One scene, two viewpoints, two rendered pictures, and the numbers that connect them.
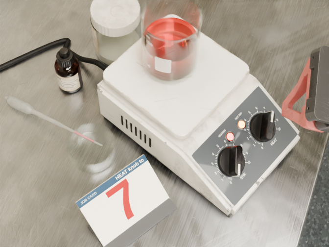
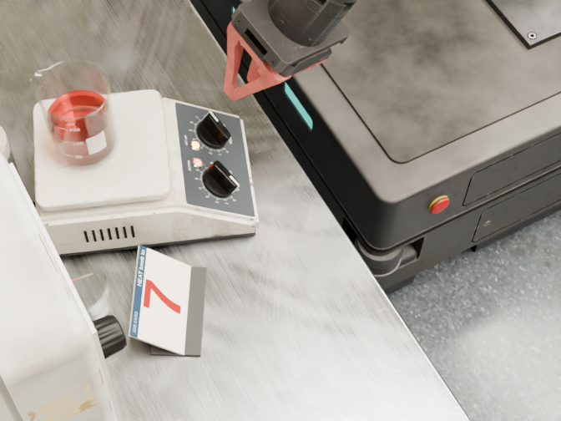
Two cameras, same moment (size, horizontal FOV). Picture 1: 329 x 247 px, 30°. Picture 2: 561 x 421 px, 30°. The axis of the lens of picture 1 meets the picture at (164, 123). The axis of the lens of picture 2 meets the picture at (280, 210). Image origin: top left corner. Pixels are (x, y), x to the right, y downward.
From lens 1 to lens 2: 0.39 m
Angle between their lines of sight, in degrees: 25
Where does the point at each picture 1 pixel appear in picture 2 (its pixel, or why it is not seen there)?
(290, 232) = (311, 202)
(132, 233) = (194, 321)
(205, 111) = (163, 154)
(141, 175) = (154, 265)
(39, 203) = not seen: hidden behind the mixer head
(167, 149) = (158, 220)
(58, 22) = not seen: outside the picture
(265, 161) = (240, 161)
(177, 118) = (148, 180)
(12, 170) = not seen: hidden behind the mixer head
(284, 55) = (149, 68)
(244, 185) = (245, 194)
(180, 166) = (180, 225)
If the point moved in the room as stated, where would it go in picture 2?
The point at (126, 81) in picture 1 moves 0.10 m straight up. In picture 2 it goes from (67, 191) to (48, 123)
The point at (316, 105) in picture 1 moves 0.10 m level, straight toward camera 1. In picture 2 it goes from (278, 54) to (327, 147)
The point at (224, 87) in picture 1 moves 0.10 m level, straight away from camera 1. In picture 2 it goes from (156, 123) to (98, 56)
